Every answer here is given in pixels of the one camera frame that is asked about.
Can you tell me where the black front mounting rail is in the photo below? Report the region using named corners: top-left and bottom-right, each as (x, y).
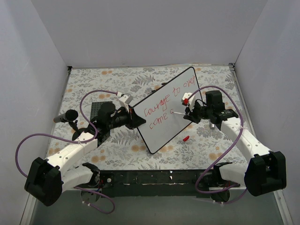
top-left (99, 169), bottom-right (230, 202)

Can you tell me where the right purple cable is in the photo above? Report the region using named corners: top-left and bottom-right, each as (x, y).
top-left (187, 85), bottom-right (248, 204)

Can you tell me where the dark grey studded baseplate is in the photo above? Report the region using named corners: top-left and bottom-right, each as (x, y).
top-left (90, 102), bottom-right (104, 120)

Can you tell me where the white board with black frame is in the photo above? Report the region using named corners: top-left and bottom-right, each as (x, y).
top-left (133, 67), bottom-right (200, 154)

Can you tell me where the floral patterned table mat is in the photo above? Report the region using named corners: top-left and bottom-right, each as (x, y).
top-left (60, 66), bottom-right (248, 170)

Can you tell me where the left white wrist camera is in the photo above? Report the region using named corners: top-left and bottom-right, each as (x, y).
top-left (116, 91), bottom-right (133, 112)

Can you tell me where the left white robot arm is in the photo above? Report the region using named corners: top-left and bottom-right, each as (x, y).
top-left (24, 101), bottom-right (146, 206)

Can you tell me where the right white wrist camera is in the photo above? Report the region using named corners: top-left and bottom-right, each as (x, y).
top-left (181, 92), bottom-right (195, 111)

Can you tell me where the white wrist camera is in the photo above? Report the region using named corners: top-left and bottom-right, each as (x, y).
top-left (116, 91), bottom-right (133, 112)
top-left (181, 92), bottom-right (195, 111)

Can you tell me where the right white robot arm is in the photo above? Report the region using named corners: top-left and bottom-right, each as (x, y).
top-left (181, 90), bottom-right (286, 196)

